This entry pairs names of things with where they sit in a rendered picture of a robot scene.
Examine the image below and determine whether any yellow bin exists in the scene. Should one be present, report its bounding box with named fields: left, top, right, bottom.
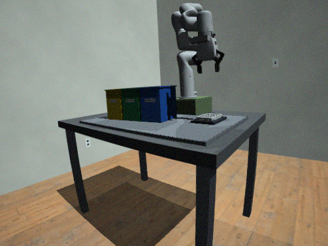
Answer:
left=106, top=88, right=123, bottom=120

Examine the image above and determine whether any green bin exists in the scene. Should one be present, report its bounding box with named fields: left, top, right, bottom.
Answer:
left=122, top=88, right=142, bottom=122

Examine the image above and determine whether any blue open-top bin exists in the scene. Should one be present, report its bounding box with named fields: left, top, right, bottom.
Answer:
left=140, top=86, right=177, bottom=123

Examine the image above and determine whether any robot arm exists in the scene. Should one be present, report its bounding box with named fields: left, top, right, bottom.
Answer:
left=171, top=3, right=216, bottom=99

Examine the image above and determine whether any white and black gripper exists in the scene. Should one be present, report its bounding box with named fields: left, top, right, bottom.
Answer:
left=192, top=37, right=225, bottom=73

